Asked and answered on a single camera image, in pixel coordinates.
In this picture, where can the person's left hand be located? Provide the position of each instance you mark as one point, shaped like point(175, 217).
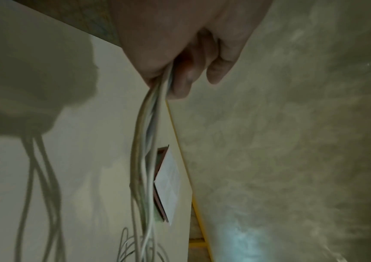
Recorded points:
point(172, 30)

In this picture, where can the white table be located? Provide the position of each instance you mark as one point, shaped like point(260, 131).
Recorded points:
point(91, 128)

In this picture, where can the white folded paper sheet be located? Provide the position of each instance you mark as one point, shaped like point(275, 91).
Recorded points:
point(169, 184)

